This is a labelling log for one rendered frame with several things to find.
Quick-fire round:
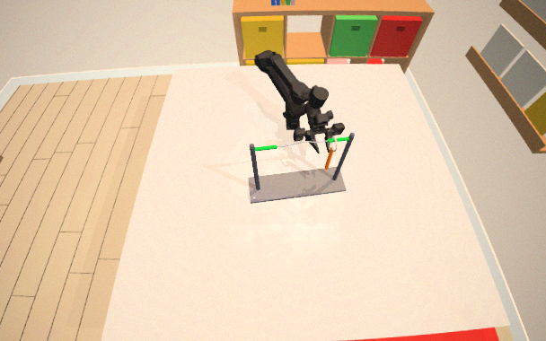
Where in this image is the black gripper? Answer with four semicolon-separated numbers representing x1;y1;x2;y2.
293;112;345;154

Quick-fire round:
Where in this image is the orange handle with grey loop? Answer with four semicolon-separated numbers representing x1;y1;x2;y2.
325;136;337;170

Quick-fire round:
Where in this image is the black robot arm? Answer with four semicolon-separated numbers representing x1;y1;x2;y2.
253;50;334;130

